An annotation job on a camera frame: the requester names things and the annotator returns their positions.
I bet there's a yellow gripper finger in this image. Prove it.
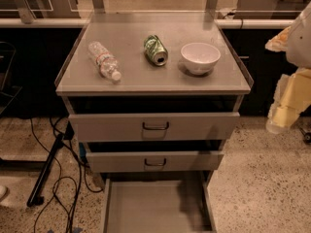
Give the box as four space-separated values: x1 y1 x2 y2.
265 68 311 134
265 27 291 52

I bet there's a clear plastic water bottle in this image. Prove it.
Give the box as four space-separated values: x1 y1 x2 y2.
87 42 121 82

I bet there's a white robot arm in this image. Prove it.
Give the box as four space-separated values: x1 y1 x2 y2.
265 4 311 134

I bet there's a grey top drawer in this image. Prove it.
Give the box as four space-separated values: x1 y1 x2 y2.
69 113 239 142

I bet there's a grey drawer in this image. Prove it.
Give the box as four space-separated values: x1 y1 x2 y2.
100 178 217 233
69 113 239 142
86 151 224 173

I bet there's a grey drawer cabinet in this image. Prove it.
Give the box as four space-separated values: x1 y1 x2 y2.
55 12 253 173

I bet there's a grey bottom drawer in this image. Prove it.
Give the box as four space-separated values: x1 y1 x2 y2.
100 178 217 233

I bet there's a grey middle drawer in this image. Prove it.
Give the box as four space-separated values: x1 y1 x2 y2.
86 151 224 173

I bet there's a black caster wheel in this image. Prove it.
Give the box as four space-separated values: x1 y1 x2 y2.
299 128 311 144

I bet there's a white ceramic bowl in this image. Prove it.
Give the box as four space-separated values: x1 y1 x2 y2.
181 43 221 75

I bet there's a crushed green soda can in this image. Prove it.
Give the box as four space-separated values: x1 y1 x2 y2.
144 35 168 66

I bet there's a black floor stand bar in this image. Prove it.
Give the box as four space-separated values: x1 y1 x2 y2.
26 134 63 207

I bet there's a white counter rail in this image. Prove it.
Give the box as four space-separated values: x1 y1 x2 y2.
0 18 294 29

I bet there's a black floor cable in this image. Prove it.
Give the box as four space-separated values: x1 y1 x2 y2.
29 116 104 233

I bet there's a black chair frame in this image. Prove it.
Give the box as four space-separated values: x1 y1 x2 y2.
0 42 21 115

